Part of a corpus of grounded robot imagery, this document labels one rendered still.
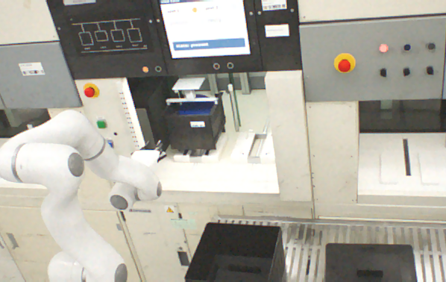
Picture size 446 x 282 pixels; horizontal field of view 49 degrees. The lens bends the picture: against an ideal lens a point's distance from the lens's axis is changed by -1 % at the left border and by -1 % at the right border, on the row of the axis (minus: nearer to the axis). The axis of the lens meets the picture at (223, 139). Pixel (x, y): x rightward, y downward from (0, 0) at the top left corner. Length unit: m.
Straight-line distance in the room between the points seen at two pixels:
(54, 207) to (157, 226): 1.09
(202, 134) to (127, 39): 0.58
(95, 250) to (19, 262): 1.61
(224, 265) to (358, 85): 0.81
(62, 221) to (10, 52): 0.95
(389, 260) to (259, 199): 0.59
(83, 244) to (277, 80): 0.80
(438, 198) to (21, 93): 1.67
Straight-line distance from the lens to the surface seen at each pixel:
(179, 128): 2.19
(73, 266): 1.48
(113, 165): 1.49
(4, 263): 3.07
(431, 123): 2.33
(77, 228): 1.35
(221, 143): 2.30
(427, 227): 2.02
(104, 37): 1.86
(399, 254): 1.77
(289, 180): 1.89
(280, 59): 1.70
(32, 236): 2.76
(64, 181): 1.21
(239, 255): 1.91
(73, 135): 1.34
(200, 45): 1.74
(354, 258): 1.75
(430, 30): 1.64
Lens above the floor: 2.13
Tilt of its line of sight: 32 degrees down
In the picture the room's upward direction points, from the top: 11 degrees counter-clockwise
